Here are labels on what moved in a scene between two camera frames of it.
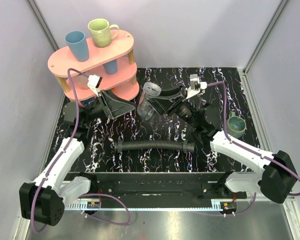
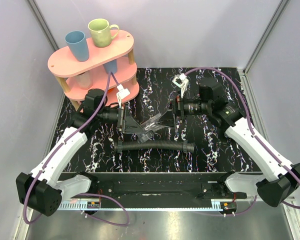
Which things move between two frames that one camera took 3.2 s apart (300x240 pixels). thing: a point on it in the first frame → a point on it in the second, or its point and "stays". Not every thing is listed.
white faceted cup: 82,81 stays
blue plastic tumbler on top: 77,41 stays
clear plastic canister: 145,108 → 149,126
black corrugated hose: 186,146 stays
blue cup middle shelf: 111,67 stays
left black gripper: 103,104 → 121,119
